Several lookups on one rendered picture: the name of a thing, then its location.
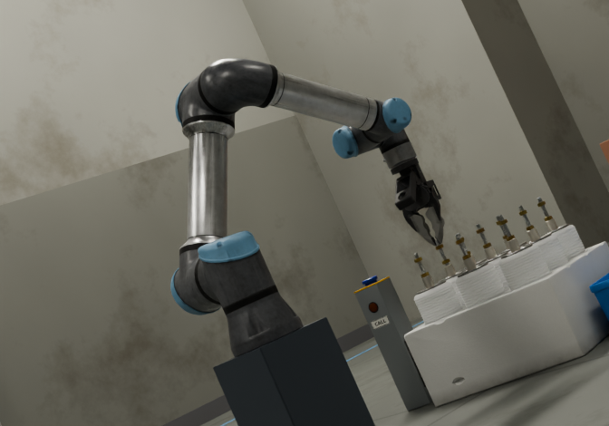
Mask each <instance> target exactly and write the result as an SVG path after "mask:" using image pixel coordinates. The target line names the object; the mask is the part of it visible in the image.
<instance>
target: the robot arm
mask: <svg viewBox="0 0 609 426"><path fill-rule="evenodd" d="M269 105H271V106H275V107H277V108H281V109H285V110H288V111H294V112H298V113H301V114H304V115H308V116H312V117H315V118H318V119H322V120H325V121H331V122H335V123H338V124H342V125H345V126H343V127H342V128H341V129H338V130H336V131H335V132H334V134H333V138H332V142H333V147H334V149H335V152H336V153H337V154H338V155H339V156H340V157H342V158H344V159H349V158H351V157H357V156H358V155H360V154H363V153H365V152H367V151H370V150H374V149H377V148H379V149H380V151H381V153H382V156H383V157H384V159H383V162H386V163H387V165H388V168H389V169H391V174H392V175H395V174H397V173H400V175H401V176H400V177H399V178H397V179H396V191H395V206H396V207H397V208H398V209H399V210H402V213H403V216H404V218H405V220H406V221H407V223H408V224H409V225H410V226H411V227H412V228H413V229H414V230H415V231H416V232H417V233H418V234H419V235H420V236H421V237H423V238H424V239H425V240H426V241H427V242H429V243H430V244H432V245H433V246H437V244H436V243H435V239H434V237H433V236H432V235H431V234H430V228H429V226H428V225H427V223H425V218H424V216H423V215H420V213H419V212H418V211H419V210H420V209H422V208H427V207H429V208H428V210H427V212H426V214H425V215H426V217H427V219H428V220H429V221H430V222H431V224H432V229H433V230H434V232H435V238H436V239H437V240H438V241H439V243H440V244H441V243H442V240H443V227H444V225H445V222H444V219H443V217H441V216H440V202H439V199H441V196H440V194H439V192H438V189H437V187H436V185H435V183H434V181H433V179H432V180H429V181H426V179H425V177H424V175H423V173H422V171H421V168H420V165H419V162H418V160H417V158H416V156H417V155H416V152H415V150H414V148H413V147H412V145H411V142H410V140H409V138H408V136H407V134H406V131H405V129H404V128H406V127H407V126H408V125H409V124H410V122H411V109H410V107H409V105H408V104H407V103H406V102H405V101H404V100H402V99H400V98H391V99H389V100H386V101H385V102H380V101H376V100H374V99H371V98H367V97H364V96H361V95H358V94H355V93H351V92H346V91H343V90H339V89H336V88H333V87H330V86H326V85H323V84H320V83H317V82H311V81H308V80H305V79H302V78H298V77H295V76H292V75H289V74H285V73H280V72H279V71H278V69H277V68H276V67H275V66H274V65H272V64H268V63H262V62H258V61H253V60H248V59H239V58H227V59H221V60H218V61H215V62H213V63H212V64H210V65H209V66H208V67H207V68H206V69H205V70H204V71H203V72H202V73H200V74H199V75H198V76H197V77H196V78H195V79H194V80H192V81H191V82H189V83H187V84H186V85H185V86H184V88H183V89H182V90H181V92H180V94H179V96H178V98H177V100H176V104H175V113H176V116H177V119H178V122H180V123H181V127H182V133H183V134H184V136H185V137H187V138H188V139H189V145H188V234H187V242H186V243H185V244H184V245H183V246H181V247H180V249H179V268H178V269H177V270H176V271H175V273H174V275H173V277H172V278H171V283H170V289H171V293H172V295H173V298H174V300H175V301H176V303H177V304H178V305H179V306H180V307H181V308H182V309H183V310H185V311H186V312H188V313H190V314H193V315H206V314H211V313H214V312H216V311H217V310H218V309H220V308H221V307H222V308H223V310H224V312H225V315H226V317H227V323H228V331H229V340H230V348H231V351H232V353H233V355H234V357H235V358H236V357H238V356H240V355H242V354H245V353H249V352H251V351H253V350H255V349H257V348H259V347H261V346H263V345H266V344H269V343H271V342H273V341H275V340H277V339H279V338H281V337H283V336H286V335H288V334H290V333H292V332H294V331H296V330H298V329H300V328H302V327H304V326H303V324H302V321H301V319H300V317H299V316H298V315H296V313H295V312H294V310H293V309H292V308H291V307H290V306H289V305H288V303H287V302H286V301H285V300H284V299H283V298H282V296H281V295H280V294H279V292H278V290H277V288H276V284H275V282H274V280H273V277H272V276H271V274H270V272H269V269H268V267H267V265H266V261H265V260H264V258H263V256H262V253H261V251H260V249H259V248H260V246H259V245H258V244H257V242H256V240H255V238H254V236H253V235H252V233H250V232H249V231H241V232H238V233H236V234H233V235H230V236H227V141H228V140H229V139H230V138H231V137H233V136H234V134H235V114H236V112H237V111H239V110H240V109H241V108H243V107H247V106H256V107H259V108H266V107H268V106H269ZM415 158H416V159H415ZM433 186H434V187H435V189H436V191H437V193H438V195H437V193H436V191H435V189H434V187H433Z"/></svg>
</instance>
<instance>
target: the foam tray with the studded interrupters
mask: <svg viewBox="0 0 609 426"><path fill-rule="evenodd" d="M568 261H569V262H568V263H567V264H565V265H564V266H561V267H559V268H557V269H555V270H552V271H550V273H551V274H550V275H548V276H546V277H544V278H542V279H540V280H538V281H536V282H534V283H531V284H529V285H526V286H522V287H520V288H518V289H516V290H513V291H511V289H510V288H508V289H505V291H506V292H505V293H503V294H501V295H499V296H497V297H495V298H493V299H490V300H488V301H486V302H484V303H481V304H479V305H475V306H472V307H471V308H468V309H467V307H466V306H465V305H464V306H462V308H463V309H461V310H459V311H458V312H457V313H455V314H454V315H450V316H448V317H445V318H443V319H440V320H439V321H436V322H434V323H431V324H427V325H425V324H422V325H420V326H419V327H417V328H415V329H413V330H412V331H410V332H408V333H407V334H405V335H404V339H405V341H406V343H407V345H408V347H409V349H410V351H411V355H412V357H413V359H414V361H415V363H416V365H417V367H418V369H419V371H420V375H421V377H422V379H423V381H424V382H425V385H426V387H427V389H428V391H429V393H430V397H431V399H432V400H433V403H434V405H435V407H439V406H441V405H444V404H447V403H450V402H454V401H456V400H459V399H462V398H465V397H468V396H470V395H473V394H476V393H478V392H483V391H485V390H488V389H491V388H494V387H497V386H499V385H501V384H504V383H507V382H512V381H515V380H517V379H519V378H522V377H525V376H528V375H530V374H533V373H538V372H541V371H543V370H545V369H548V368H551V367H554V366H557V365H559V364H562V363H566V362H569V361H572V360H574V359H577V358H580V357H583V356H585V355H586V354H587V353H589V352H590V351H591V350H592V349H593V348H594V347H595V346H597V345H598V344H599V343H600V342H601V341H603V340H604V339H605V337H606V336H607V335H609V321H608V319H607V317H606V315H605V314H604V311H603V309H602V307H601V306H600V304H599V302H598V300H597V299H596V297H595V294H594V293H592V292H591V290H590V288H589V286H590V285H592V284H593V283H594V282H596V281H597V280H599V279H600V278H602V277H603V276H605V275H606V274H608V273H609V246H608V245H607V243H606V242H602V243H600V244H597V245H595V246H592V247H589V248H587V249H586V250H585V252H584V253H583V254H582V255H580V256H578V257H574V258H572V259H569V260H568Z"/></svg>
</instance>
